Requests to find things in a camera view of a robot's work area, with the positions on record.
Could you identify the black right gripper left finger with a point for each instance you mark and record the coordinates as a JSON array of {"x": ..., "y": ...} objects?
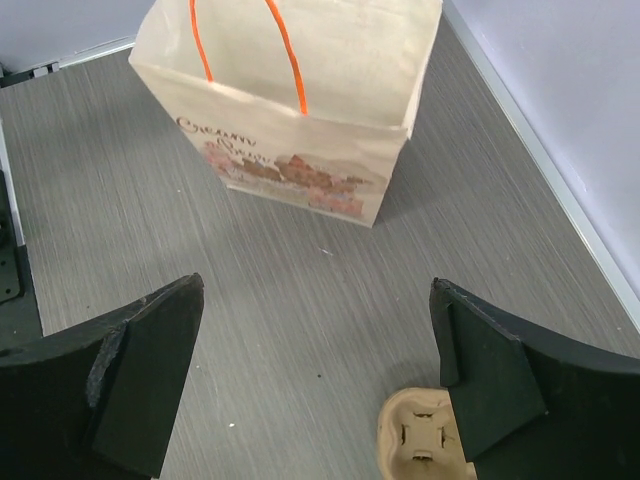
[{"x": 99, "y": 400}]

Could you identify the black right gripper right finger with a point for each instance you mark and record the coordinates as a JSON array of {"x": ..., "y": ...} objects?
[{"x": 531, "y": 403}]

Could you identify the cream paper bag orange handles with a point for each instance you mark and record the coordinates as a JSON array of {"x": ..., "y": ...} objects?
[{"x": 301, "y": 101}]

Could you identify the brown pulp cup carrier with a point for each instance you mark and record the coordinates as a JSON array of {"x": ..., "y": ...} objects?
[{"x": 418, "y": 438}]

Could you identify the aluminium frame rail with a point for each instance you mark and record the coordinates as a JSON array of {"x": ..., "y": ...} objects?
[{"x": 545, "y": 164}]

